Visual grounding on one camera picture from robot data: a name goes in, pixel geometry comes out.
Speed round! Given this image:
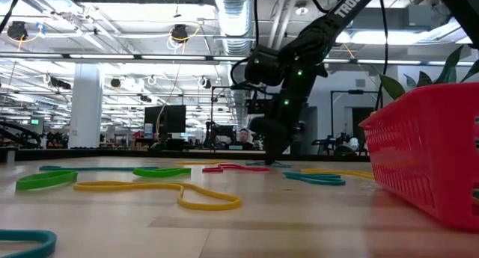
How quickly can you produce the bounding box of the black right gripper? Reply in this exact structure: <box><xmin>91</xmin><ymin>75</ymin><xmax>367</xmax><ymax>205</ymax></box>
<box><xmin>249</xmin><ymin>89</ymin><xmax>310</xmax><ymax>165</ymax></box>

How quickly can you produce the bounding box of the teal rubber band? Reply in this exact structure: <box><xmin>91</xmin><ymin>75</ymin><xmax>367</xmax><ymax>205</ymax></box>
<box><xmin>39</xmin><ymin>165</ymin><xmax>160</xmax><ymax>173</ymax></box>
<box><xmin>0</xmin><ymin>230</ymin><xmax>58</xmax><ymax>258</ymax></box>
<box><xmin>282</xmin><ymin>171</ymin><xmax>346</xmax><ymax>186</ymax></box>
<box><xmin>245</xmin><ymin>160</ymin><xmax>292</xmax><ymax>168</ymax></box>

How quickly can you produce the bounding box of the person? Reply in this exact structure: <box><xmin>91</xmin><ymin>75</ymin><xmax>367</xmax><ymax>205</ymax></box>
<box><xmin>234</xmin><ymin>127</ymin><xmax>255</xmax><ymax>151</ymax></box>

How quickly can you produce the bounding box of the red rubber band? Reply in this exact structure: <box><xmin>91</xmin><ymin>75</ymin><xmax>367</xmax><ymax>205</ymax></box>
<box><xmin>201</xmin><ymin>163</ymin><xmax>270</xmax><ymax>174</ymax></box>

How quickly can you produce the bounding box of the yellow rubber band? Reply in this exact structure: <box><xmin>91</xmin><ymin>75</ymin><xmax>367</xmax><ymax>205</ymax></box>
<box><xmin>301</xmin><ymin>168</ymin><xmax>375</xmax><ymax>180</ymax></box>
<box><xmin>73</xmin><ymin>181</ymin><xmax>242</xmax><ymax>211</ymax></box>
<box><xmin>174</xmin><ymin>159</ymin><xmax>229</xmax><ymax>166</ymax></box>

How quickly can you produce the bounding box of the black monitor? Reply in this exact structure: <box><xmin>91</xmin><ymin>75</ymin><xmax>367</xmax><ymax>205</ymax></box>
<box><xmin>144</xmin><ymin>105</ymin><xmax>187</xmax><ymax>134</ymax></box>

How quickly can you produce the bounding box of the green rubber band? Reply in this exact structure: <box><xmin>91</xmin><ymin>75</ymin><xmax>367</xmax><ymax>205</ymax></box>
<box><xmin>15</xmin><ymin>170</ymin><xmax>79</xmax><ymax>191</ymax></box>
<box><xmin>132</xmin><ymin>167</ymin><xmax>192</xmax><ymax>178</ymax></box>

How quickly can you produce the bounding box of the green leafy plant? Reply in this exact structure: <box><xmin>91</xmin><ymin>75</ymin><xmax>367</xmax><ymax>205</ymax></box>
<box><xmin>379</xmin><ymin>44</ymin><xmax>479</xmax><ymax>101</ymax></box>

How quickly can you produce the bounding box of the red slotted plastic basket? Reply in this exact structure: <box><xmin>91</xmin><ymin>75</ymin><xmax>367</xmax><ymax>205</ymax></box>
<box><xmin>359</xmin><ymin>82</ymin><xmax>479</xmax><ymax>231</ymax></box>

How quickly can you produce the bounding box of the white building pillar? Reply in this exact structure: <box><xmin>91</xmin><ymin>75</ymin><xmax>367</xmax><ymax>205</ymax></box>
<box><xmin>69</xmin><ymin>63</ymin><xmax>104</xmax><ymax>149</ymax></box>

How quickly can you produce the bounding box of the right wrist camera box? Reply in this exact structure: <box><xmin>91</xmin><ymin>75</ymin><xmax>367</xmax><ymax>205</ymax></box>
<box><xmin>245</xmin><ymin>97</ymin><xmax>271</xmax><ymax>115</ymax></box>

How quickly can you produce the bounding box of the silver ventilation duct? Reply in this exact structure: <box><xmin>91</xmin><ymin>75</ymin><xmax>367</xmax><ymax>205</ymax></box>
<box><xmin>215</xmin><ymin>0</ymin><xmax>256</xmax><ymax>57</ymax></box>

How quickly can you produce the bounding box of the black ceiling cable reel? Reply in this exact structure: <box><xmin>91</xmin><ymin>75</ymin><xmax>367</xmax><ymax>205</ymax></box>
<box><xmin>171</xmin><ymin>24</ymin><xmax>189</xmax><ymax>44</ymax></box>
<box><xmin>7</xmin><ymin>20</ymin><xmax>29</xmax><ymax>41</ymax></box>

